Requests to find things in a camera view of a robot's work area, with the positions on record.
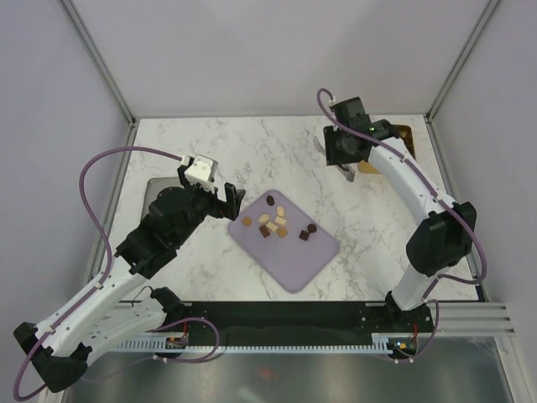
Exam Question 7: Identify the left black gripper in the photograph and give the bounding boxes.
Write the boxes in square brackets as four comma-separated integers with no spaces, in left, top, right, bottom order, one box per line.
[174,166,245,247]

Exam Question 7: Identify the metal tongs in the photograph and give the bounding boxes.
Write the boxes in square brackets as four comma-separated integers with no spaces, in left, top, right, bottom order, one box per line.
[312,134,357,184]

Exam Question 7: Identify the dark cube chocolate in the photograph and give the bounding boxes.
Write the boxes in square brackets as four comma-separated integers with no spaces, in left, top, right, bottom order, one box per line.
[299,230,310,241]

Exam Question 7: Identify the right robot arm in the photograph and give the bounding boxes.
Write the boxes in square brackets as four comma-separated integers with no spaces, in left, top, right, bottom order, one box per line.
[322,97,477,332]

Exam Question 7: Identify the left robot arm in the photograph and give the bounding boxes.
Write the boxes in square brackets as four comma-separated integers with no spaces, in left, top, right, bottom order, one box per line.
[13,179,246,393]

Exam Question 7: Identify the white rectangular chocolate lower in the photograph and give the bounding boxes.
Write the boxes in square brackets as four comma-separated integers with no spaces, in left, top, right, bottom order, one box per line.
[266,222,278,232]

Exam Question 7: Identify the brown rectangular chocolate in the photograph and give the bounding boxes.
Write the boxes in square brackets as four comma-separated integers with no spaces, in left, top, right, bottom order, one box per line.
[259,225,270,238]

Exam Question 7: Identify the gold chocolate box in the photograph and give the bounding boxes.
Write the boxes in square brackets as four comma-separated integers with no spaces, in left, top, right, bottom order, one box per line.
[357,124,416,175]

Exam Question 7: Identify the lavender tray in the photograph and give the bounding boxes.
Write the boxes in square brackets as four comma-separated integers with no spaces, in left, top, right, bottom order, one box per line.
[227,189,340,293]

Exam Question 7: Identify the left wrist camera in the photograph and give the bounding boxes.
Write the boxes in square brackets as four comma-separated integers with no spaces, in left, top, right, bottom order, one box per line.
[185,154,218,186]

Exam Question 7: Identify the right aluminium frame post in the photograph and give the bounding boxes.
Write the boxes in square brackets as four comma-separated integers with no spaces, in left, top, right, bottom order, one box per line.
[425,0,503,123]

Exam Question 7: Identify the aluminium frame post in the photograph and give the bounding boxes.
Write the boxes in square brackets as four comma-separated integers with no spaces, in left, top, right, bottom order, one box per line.
[425,0,503,123]
[58,0,139,127]

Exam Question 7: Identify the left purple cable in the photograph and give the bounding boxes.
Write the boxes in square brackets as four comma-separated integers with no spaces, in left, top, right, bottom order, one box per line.
[11,146,185,400]

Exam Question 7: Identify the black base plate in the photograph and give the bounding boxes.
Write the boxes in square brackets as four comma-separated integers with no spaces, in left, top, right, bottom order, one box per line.
[165,301,433,346]

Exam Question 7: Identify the left aluminium frame post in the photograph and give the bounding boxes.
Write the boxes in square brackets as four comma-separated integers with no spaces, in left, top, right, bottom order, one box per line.
[58,0,139,127]

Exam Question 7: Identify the white cable duct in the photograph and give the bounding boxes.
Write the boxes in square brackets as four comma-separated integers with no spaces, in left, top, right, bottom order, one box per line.
[112,333,419,354]

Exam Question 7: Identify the aluminium rail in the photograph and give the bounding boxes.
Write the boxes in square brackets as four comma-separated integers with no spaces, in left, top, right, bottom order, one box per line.
[437,301,515,338]

